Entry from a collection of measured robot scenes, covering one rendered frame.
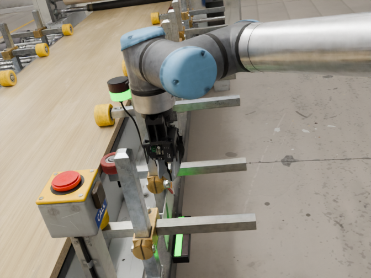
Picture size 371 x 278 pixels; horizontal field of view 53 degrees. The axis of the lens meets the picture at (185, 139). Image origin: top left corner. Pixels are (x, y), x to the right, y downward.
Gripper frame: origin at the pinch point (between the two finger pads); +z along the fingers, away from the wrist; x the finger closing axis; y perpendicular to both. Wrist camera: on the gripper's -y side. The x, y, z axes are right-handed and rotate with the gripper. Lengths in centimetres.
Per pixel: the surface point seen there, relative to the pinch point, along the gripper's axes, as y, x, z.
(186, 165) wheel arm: -19.9, 1.3, 11.4
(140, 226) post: 10.4, -7.6, 7.0
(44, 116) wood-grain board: -58, -60, 7
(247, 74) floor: -307, 39, 98
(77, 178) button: 34.8, -5.9, -25.6
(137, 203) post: 10.4, -6.9, -0.2
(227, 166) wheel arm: -18.9, 13.7, 12.1
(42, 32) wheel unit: -193, -115, 3
